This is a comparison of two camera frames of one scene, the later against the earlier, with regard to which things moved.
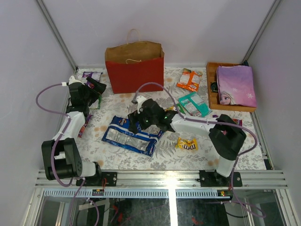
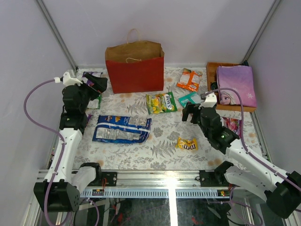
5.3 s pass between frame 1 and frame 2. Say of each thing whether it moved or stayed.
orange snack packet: stayed
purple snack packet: stayed
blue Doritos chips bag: moved
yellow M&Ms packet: stayed
